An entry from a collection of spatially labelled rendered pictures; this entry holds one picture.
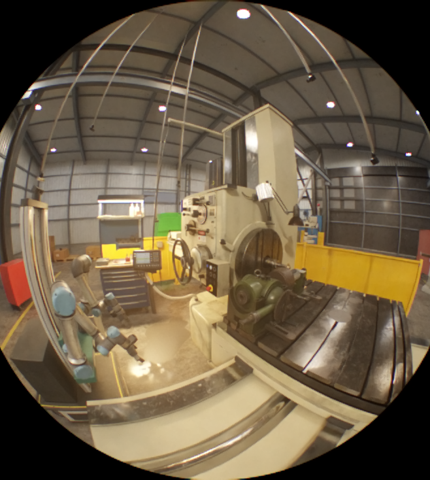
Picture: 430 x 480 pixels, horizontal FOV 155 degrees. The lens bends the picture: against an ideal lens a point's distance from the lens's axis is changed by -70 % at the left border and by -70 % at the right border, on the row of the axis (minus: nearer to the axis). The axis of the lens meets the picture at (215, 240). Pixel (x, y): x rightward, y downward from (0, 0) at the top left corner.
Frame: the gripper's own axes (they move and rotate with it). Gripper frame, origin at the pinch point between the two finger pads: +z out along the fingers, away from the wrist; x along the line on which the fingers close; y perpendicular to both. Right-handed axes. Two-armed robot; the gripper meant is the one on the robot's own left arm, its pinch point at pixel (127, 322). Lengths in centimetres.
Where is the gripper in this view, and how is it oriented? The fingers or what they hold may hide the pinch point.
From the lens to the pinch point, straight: 155.5
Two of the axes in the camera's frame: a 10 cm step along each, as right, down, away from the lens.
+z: 3.9, 9.0, 2.0
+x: -4.8, 0.2, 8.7
